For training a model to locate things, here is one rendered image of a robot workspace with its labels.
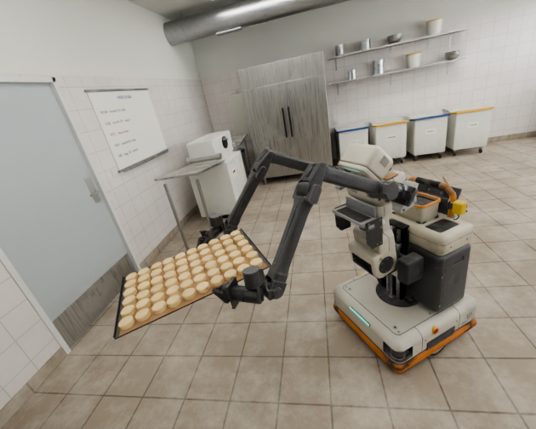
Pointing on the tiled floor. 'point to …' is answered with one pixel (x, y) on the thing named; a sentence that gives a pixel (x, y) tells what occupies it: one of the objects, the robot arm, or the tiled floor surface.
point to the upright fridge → (288, 110)
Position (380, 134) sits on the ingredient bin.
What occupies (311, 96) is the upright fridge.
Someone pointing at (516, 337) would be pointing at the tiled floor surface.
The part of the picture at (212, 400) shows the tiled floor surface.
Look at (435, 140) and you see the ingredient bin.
